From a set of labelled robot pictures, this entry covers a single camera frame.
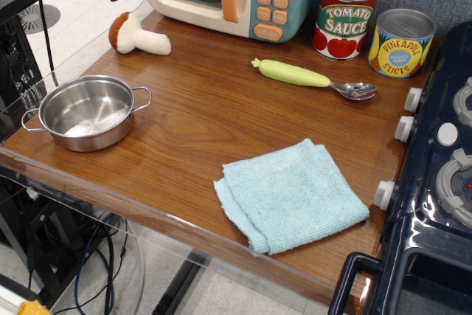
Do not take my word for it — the green handled metal spoon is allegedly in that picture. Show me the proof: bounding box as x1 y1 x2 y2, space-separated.
251 58 378 101

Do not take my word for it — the stainless steel pot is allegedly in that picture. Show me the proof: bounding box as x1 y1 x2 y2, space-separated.
21 75 153 153

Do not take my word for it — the light blue folded cloth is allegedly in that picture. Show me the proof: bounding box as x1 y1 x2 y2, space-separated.
214 139 369 255

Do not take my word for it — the plush mushroom toy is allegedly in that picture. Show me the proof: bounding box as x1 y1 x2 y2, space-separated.
108 12 172 55

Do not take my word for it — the black side desk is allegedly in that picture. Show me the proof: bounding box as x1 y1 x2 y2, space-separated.
1 0 41 109

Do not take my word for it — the tomato sauce can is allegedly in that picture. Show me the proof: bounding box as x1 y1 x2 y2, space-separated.
313 0 377 60

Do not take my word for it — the pineapple slices can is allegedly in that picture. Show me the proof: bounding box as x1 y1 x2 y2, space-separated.
368 8 437 78

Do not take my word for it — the yellow sponge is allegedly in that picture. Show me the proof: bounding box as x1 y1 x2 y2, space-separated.
16 300 51 315

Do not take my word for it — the dark blue toy stove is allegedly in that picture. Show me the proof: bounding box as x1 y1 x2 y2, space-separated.
329 22 471 314

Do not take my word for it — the black cable under table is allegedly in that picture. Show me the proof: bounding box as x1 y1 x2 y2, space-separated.
51 215 130 315

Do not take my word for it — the blue cable under table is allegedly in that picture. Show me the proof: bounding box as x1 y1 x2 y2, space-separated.
73 215 116 315

